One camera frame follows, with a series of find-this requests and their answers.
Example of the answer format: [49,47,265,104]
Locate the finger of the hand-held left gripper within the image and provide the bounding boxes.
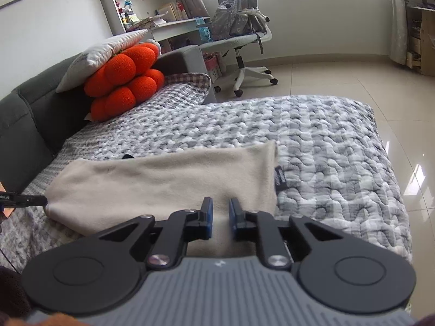
[12,195,47,208]

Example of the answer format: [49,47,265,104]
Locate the grey white quilted blanket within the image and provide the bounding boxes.
[0,73,413,274]

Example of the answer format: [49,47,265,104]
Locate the brown checked cloth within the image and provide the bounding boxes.
[163,73,213,106]

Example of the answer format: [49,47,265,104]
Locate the thin black cable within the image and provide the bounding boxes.
[0,241,20,274]

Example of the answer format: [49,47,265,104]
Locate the white pillow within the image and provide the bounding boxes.
[55,29,150,93]

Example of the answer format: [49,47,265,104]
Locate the dark grey sofa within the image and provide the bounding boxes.
[0,45,218,194]

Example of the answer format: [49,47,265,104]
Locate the white desk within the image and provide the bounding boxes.
[146,16,214,57]

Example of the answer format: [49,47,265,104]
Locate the upright books on desk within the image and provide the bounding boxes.
[156,2,190,21]

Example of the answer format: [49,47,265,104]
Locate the white office chair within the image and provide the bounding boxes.
[199,0,280,98]

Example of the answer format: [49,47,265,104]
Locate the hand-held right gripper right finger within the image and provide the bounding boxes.
[229,198,343,268]

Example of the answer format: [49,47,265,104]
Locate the beige curtain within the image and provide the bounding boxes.
[386,0,409,66]

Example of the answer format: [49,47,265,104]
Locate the camouflage backpack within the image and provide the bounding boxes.
[211,0,259,42]

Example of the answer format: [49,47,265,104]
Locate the orange plush cushion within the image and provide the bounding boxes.
[84,42,166,122]

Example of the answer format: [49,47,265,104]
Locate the white bookshelf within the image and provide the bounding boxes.
[92,0,191,39]

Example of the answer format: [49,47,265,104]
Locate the pink storage box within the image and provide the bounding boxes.
[204,52,225,79]

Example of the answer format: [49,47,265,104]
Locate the flat stack of books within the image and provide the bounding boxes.
[131,15,168,32]

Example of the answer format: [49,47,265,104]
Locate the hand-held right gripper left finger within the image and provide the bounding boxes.
[97,197,213,268]

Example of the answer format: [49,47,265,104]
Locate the beige and black sweater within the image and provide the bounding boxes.
[44,139,289,259]

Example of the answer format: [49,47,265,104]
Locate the wooden shelf unit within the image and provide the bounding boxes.
[401,0,435,77]

